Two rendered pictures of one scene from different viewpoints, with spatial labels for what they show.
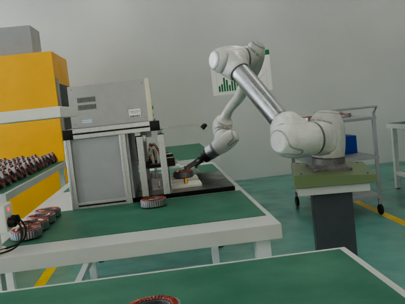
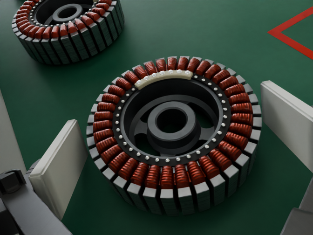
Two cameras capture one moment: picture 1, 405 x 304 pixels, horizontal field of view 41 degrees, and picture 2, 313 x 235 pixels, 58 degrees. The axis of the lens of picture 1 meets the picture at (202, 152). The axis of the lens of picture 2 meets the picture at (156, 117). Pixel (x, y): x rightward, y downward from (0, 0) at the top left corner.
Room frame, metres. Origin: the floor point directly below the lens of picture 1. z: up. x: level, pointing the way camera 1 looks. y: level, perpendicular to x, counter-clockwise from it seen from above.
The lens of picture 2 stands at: (3.22, 0.03, 0.92)
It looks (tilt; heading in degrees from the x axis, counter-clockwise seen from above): 51 degrees down; 75
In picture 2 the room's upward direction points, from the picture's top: 15 degrees counter-clockwise
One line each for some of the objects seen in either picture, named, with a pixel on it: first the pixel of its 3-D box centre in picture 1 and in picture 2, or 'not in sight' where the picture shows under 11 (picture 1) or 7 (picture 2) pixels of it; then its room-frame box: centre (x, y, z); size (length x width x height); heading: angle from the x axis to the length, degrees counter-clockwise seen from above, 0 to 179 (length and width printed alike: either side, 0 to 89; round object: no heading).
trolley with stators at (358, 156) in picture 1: (332, 159); not in sight; (5.25, -1.26, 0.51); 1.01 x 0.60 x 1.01; 4
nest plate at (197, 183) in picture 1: (185, 184); not in sight; (2.70, 0.10, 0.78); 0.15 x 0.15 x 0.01; 4
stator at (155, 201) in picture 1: (153, 201); not in sight; (2.31, 0.23, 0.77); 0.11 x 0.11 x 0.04
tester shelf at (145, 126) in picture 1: (117, 128); not in sight; (2.79, 0.43, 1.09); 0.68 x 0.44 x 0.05; 4
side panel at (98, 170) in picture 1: (99, 172); not in sight; (2.46, 0.48, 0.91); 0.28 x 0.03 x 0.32; 94
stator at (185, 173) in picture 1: (183, 174); not in sight; (2.94, 0.12, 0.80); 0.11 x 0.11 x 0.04
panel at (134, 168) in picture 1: (133, 159); not in sight; (2.80, 0.36, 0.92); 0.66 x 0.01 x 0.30; 4
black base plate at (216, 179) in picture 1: (182, 184); not in sight; (2.82, 0.12, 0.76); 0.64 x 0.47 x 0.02; 4
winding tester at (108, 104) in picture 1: (114, 104); not in sight; (2.81, 0.43, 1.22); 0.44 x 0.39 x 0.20; 4
